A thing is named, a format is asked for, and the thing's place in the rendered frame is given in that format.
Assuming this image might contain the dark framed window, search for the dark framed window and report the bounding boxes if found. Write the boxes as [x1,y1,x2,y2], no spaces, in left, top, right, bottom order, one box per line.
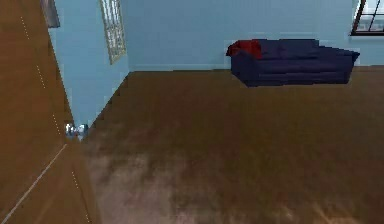
[350,0,384,37]

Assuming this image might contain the brown wooden room door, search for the brown wooden room door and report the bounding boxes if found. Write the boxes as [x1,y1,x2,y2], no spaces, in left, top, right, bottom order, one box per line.
[0,0,101,224]

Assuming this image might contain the silver round door knob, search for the silver round door knob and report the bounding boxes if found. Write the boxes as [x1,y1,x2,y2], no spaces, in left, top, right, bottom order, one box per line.
[64,122,90,141]

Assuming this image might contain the red cloth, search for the red cloth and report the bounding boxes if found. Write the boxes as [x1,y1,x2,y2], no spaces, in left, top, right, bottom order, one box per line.
[226,39,264,61]

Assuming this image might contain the dark blue sofa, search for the dark blue sofa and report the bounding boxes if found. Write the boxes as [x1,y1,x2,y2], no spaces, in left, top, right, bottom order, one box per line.
[226,38,361,88]

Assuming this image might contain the grey framed wall picture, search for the grey framed wall picture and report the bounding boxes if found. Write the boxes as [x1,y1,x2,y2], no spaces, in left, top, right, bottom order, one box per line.
[40,0,61,29]

